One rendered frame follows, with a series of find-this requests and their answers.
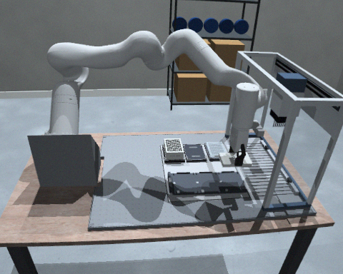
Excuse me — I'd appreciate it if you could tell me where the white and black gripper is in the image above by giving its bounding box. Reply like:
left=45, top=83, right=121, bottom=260
left=229, top=125, right=249, bottom=166

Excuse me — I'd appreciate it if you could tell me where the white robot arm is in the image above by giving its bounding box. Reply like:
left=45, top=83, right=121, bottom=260
left=45, top=29, right=267, bottom=137

